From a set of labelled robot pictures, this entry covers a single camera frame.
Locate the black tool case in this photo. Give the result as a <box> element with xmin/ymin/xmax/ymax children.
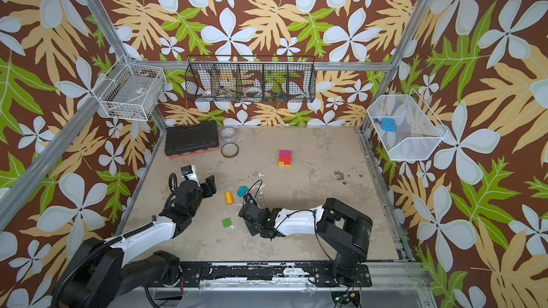
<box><xmin>165</xmin><ymin>121</ymin><xmax>220</xmax><ymax>158</ymax></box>

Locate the white mesh basket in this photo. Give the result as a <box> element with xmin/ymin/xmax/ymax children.
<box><xmin>368</xmin><ymin>94</ymin><xmax>448</xmax><ymax>163</ymax></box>

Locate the green square block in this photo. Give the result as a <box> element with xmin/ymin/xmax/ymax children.
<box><xmin>222</xmin><ymin>218</ymin><xmax>233</xmax><ymax>228</ymax></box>

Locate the aluminium frame structure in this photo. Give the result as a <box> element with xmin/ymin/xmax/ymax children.
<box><xmin>0</xmin><ymin>0</ymin><xmax>455</xmax><ymax>308</ymax></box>

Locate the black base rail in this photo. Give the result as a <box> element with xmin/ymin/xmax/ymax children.
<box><xmin>178</xmin><ymin>260</ymin><xmax>347</xmax><ymax>289</ymax></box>

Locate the orange supermarket block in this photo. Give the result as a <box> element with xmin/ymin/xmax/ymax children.
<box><xmin>224</xmin><ymin>192</ymin><xmax>234</xmax><ymax>205</ymax></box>

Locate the blue object in basket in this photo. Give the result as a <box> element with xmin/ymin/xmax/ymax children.
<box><xmin>380</xmin><ymin>118</ymin><xmax>397</xmax><ymax>132</ymax></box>

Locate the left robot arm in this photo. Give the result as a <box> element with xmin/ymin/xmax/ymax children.
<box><xmin>51</xmin><ymin>174</ymin><xmax>217</xmax><ymax>307</ymax></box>

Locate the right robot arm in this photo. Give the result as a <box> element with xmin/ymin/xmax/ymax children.
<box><xmin>238</xmin><ymin>194</ymin><xmax>373</xmax><ymax>286</ymax></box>

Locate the black wire basket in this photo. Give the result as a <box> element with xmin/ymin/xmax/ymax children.
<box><xmin>183</xmin><ymin>55</ymin><xmax>317</xmax><ymax>103</ymax></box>

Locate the white wire basket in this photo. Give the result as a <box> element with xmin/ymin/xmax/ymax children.
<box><xmin>93</xmin><ymin>56</ymin><xmax>166</xmax><ymax>121</ymax></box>

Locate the clear plastic cup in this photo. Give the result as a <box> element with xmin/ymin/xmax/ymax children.
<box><xmin>220</xmin><ymin>127</ymin><xmax>238</xmax><ymax>144</ymax></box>

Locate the teal block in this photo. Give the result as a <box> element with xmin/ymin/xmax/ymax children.
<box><xmin>237</xmin><ymin>186</ymin><xmax>249</xmax><ymax>198</ymax></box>

